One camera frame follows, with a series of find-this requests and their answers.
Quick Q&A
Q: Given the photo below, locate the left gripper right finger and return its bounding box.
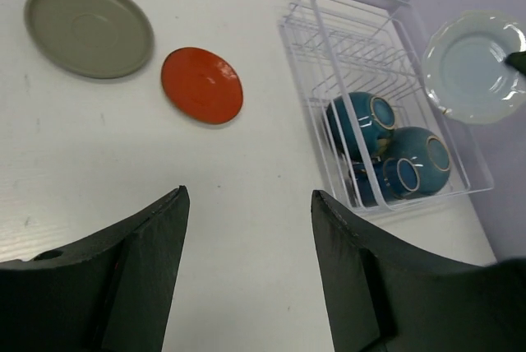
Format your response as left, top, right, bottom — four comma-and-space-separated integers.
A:
311, 190, 525, 351

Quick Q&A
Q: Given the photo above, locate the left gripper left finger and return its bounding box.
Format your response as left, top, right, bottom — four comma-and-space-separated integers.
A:
1, 186, 190, 351

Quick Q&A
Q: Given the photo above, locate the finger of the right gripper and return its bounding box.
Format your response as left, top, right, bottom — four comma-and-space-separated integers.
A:
504, 51, 526, 76

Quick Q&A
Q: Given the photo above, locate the light blue scalloped plate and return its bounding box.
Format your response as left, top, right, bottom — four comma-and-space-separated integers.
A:
421, 10, 525, 125

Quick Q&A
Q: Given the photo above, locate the dark blue mug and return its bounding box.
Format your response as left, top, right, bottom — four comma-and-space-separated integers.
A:
353, 158, 420, 206

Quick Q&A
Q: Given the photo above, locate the blue ceramic bowl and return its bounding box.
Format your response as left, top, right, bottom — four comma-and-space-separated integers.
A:
381, 127, 451, 199

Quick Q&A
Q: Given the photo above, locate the beige interior dark bowl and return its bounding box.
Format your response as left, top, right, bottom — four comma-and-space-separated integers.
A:
325, 91, 396, 162

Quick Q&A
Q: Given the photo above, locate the orange saucer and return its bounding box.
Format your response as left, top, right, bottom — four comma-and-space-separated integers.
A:
160, 47, 243, 125

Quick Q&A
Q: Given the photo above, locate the grey round plate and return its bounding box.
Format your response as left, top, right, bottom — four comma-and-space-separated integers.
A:
24, 0, 155, 79

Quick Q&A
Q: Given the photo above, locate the white wire dish rack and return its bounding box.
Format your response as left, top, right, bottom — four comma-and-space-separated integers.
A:
279, 0, 494, 215

